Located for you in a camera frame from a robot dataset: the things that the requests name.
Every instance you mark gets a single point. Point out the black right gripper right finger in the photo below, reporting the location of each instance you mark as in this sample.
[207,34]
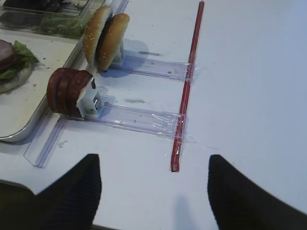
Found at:
[239,204]

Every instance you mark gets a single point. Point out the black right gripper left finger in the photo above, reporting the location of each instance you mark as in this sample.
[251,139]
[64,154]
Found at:
[70,203]

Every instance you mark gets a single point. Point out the front dark meat patty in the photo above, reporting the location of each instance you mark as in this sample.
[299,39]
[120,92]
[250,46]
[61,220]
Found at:
[52,87]

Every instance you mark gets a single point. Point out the dark meat patty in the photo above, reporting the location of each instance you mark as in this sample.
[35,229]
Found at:
[52,87]
[69,90]

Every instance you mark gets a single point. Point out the rear dark meat patty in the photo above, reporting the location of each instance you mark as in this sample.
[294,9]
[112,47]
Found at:
[69,90]

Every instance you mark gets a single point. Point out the green lettuce on bun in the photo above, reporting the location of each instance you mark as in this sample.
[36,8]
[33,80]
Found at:
[27,55]

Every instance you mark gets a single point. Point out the green lettuce in container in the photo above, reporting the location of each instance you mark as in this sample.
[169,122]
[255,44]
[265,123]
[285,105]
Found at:
[66,26]

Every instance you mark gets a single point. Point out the red plastic strip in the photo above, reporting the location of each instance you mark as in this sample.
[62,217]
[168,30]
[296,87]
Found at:
[189,72]

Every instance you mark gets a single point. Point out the white plastic pusher block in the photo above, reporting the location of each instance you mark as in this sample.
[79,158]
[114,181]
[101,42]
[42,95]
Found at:
[89,102]

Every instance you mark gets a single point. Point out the silver metal baking tray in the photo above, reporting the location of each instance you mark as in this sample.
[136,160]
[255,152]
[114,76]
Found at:
[21,108]

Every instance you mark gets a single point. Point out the bottom bun on tray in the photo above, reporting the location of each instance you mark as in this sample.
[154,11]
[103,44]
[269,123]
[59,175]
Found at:
[13,78]

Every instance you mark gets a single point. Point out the pink ham slice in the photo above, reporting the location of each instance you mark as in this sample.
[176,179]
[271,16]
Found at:
[6,54]

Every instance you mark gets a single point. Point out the rear sesame bun top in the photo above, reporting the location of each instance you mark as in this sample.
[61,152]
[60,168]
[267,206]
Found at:
[110,50]

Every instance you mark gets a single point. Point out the sesame bun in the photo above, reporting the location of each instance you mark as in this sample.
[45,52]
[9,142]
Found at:
[93,32]
[110,50]

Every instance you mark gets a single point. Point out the front sesame bun top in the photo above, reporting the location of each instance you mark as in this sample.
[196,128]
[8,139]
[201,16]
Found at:
[93,32]

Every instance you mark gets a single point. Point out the clear plastic container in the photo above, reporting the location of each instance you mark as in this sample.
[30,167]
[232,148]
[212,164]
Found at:
[26,15]

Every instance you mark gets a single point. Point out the clear rail right of tray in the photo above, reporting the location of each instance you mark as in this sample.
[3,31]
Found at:
[50,125]

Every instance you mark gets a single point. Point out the clear rail under patties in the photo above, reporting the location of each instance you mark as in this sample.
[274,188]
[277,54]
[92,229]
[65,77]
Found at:
[163,124]

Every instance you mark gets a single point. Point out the clear rail under buns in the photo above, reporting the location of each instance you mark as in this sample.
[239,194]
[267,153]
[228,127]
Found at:
[177,71]

